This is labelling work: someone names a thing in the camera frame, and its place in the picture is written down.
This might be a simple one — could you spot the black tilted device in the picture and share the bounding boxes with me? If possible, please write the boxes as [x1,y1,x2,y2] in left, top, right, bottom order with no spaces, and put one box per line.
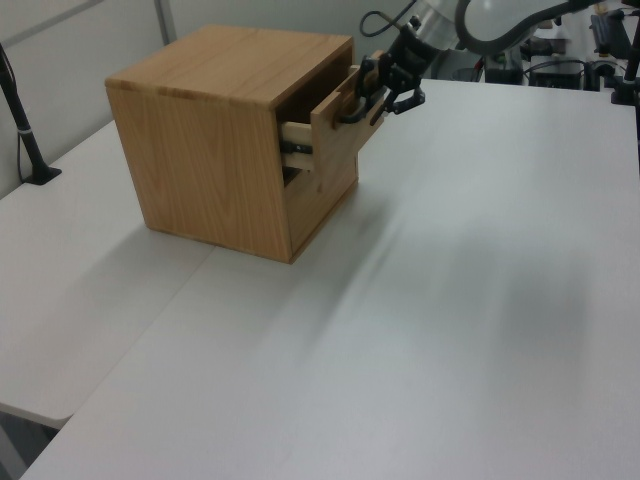
[589,13,633,57]

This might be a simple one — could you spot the oak wood drawer cabinet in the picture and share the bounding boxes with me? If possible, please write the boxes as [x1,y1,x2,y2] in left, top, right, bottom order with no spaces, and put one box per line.
[104,24,361,265]

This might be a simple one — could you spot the wooden drawer with black handle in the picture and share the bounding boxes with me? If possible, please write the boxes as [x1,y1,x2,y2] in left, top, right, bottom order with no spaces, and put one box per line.
[279,63,389,195]

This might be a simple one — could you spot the black equipment box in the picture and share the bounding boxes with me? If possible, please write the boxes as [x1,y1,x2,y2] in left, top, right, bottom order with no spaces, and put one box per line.
[528,58,587,92]

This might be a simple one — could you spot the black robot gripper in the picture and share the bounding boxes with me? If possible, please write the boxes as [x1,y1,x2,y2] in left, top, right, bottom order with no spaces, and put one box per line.
[355,29,435,117]

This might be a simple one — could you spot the thin black cable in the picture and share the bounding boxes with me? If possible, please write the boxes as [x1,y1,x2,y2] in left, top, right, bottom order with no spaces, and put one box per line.
[360,0,419,39]

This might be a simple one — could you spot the black pole stand with base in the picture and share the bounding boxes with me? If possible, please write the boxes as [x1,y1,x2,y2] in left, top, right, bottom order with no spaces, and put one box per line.
[0,42,64,187]

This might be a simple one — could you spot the thick black hose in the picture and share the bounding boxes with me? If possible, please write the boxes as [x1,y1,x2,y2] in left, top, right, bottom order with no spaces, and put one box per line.
[453,0,609,55]

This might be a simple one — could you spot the black camera stand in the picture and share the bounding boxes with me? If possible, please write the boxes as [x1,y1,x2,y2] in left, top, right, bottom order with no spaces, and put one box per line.
[608,28,640,106]

